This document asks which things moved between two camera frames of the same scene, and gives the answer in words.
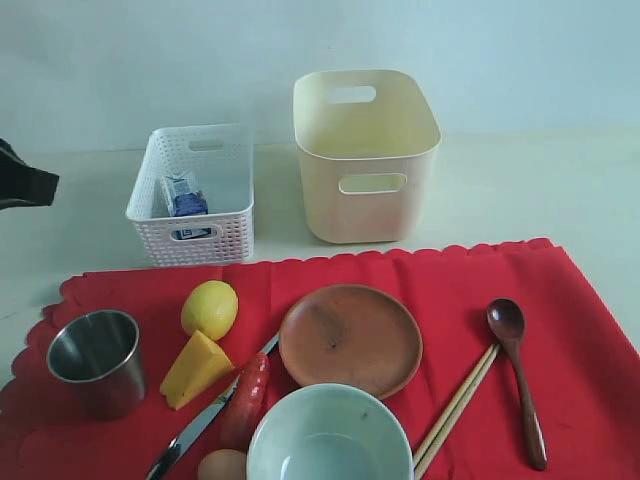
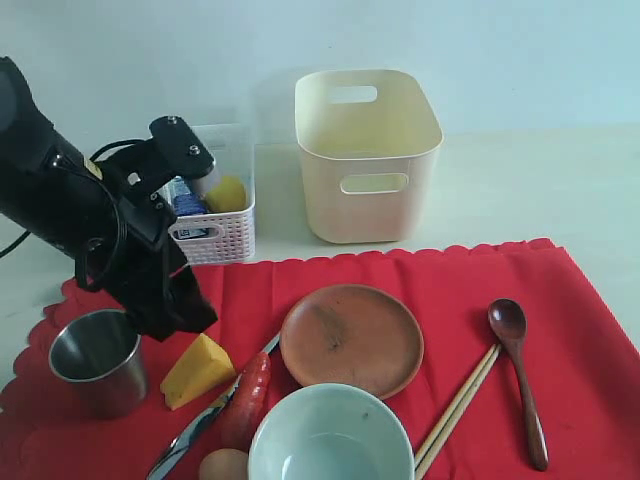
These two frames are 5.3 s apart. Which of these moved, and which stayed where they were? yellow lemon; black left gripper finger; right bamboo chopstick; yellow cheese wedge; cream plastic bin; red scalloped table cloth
Moved: yellow lemon; black left gripper finger
Stayed: cream plastic bin; right bamboo chopstick; red scalloped table cloth; yellow cheese wedge
